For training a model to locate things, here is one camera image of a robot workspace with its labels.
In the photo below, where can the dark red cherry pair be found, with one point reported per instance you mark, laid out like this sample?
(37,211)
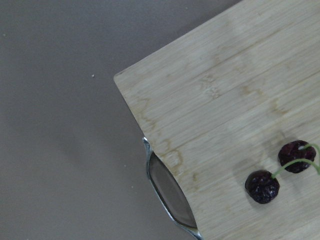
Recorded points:
(294,157)

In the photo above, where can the wooden cutting board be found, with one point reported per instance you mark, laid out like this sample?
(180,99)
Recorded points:
(219,103)

